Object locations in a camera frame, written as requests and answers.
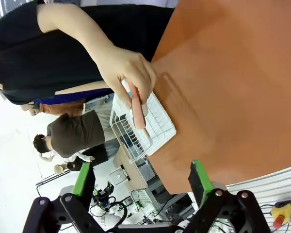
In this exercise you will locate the white cutlery holder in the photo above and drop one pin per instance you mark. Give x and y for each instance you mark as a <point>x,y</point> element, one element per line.
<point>120,102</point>

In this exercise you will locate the person's left hand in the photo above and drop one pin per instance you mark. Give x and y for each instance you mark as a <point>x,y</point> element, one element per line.
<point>128,65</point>

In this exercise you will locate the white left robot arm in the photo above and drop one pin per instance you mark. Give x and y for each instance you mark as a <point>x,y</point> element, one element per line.
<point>110,222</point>

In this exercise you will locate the white square device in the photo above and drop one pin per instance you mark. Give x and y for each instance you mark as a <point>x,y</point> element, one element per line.
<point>116,176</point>

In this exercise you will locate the person's left forearm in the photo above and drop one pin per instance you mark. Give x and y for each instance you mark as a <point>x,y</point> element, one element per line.
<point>82,36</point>

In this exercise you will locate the person with white sleeves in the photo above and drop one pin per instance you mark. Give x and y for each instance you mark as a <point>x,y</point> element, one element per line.
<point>94,154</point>

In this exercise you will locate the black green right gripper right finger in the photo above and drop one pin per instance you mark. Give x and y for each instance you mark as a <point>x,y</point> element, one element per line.
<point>203,184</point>

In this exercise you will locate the person in blue garment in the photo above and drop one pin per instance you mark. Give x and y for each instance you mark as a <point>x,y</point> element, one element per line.
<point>75,97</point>

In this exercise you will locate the person in orange shirt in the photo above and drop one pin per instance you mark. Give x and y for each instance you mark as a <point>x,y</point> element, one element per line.
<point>60,108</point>

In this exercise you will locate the person's right forearm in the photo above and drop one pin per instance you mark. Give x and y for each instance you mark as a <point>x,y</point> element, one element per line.
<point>87,88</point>

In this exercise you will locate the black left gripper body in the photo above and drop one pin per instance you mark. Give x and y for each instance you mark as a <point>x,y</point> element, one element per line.
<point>101,197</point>

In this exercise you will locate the person in black t-shirt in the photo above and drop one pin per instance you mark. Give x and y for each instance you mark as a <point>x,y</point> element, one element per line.
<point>38,60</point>

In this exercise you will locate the pink lint roller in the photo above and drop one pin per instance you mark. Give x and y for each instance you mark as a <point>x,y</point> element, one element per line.
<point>138,114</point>

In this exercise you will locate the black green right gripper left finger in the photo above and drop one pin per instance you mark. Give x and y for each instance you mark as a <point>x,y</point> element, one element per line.
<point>81,179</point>

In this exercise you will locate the white slatted panel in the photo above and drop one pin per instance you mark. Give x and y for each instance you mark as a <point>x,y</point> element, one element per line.
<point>269,184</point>

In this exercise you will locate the black metal stand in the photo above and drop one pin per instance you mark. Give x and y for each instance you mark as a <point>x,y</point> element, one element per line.
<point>51,178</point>

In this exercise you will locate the yellow red emergency stop button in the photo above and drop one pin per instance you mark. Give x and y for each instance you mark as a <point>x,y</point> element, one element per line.
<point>280,216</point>

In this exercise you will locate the person in brown shirt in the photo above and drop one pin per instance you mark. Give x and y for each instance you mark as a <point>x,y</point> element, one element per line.
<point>75,133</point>

